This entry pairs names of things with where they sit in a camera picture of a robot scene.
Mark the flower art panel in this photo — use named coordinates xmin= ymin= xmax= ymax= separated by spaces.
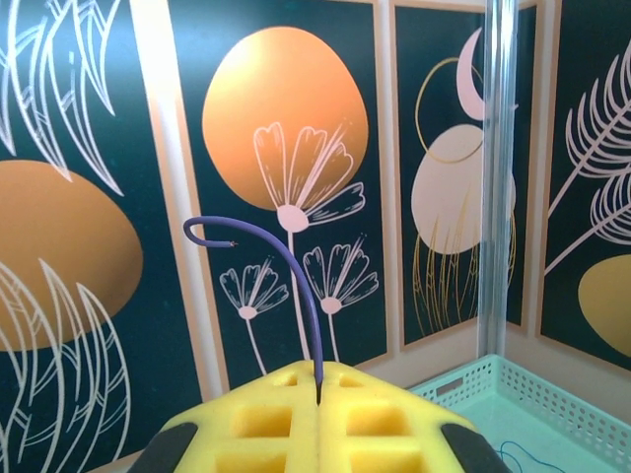
xmin=167 ymin=0 xmax=395 ymax=390

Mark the orange circle leaves art panel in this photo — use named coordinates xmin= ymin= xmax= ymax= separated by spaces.
xmin=0 ymin=0 xmax=203 ymax=464

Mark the fern gold oval art panel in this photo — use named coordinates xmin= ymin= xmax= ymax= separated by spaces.
xmin=534 ymin=0 xmax=631 ymax=375

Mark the mint green plastic basket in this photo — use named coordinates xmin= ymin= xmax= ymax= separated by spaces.
xmin=407 ymin=352 xmax=631 ymax=473

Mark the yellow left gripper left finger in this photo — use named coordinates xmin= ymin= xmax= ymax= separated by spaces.
xmin=128 ymin=360 xmax=320 ymax=473

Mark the aluminium frame post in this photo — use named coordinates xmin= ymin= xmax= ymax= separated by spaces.
xmin=474 ymin=0 xmax=523 ymax=357

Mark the moon art panel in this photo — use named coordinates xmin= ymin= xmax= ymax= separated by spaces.
xmin=391 ymin=0 xmax=541 ymax=352

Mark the blue cable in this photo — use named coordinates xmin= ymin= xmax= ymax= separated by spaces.
xmin=496 ymin=439 xmax=566 ymax=473

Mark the purple cable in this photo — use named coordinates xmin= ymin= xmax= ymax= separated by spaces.
xmin=182 ymin=215 xmax=327 ymax=406

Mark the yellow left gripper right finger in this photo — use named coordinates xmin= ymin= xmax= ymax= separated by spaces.
xmin=317 ymin=361 xmax=515 ymax=473

